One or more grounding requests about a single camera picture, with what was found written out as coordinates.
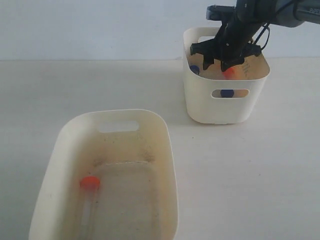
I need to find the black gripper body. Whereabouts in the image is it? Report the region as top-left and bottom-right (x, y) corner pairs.
(213, 9), (269, 61)

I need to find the orange-capped clear tube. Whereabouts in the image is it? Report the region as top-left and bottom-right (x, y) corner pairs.
(78, 175), (100, 240)

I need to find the blue-capped clear tube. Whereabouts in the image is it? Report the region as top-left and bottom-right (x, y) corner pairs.
(189, 65), (200, 75)

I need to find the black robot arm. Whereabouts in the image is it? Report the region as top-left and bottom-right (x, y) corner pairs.
(189, 0), (320, 72)

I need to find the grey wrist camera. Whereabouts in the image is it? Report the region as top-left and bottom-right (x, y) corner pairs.
(206, 5), (235, 22)

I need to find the black cable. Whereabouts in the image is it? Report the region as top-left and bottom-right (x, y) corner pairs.
(249, 22), (271, 51)

